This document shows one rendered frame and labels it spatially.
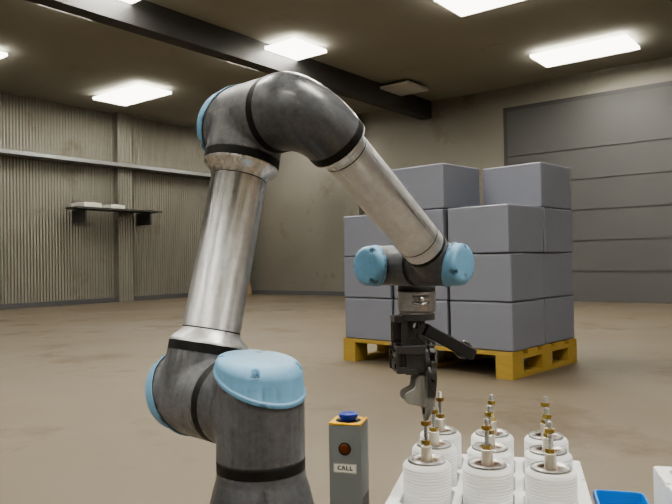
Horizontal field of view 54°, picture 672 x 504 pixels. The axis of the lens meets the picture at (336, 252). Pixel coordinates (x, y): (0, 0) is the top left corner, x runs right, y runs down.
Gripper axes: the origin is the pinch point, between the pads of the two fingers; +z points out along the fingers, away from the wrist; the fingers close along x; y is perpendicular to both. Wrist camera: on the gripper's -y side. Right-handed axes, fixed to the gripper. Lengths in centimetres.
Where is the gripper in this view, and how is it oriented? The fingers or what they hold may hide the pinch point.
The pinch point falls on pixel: (429, 412)
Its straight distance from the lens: 138.8
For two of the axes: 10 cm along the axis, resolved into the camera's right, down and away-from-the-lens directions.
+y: -9.9, 0.2, -1.2
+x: 1.2, -0.2, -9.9
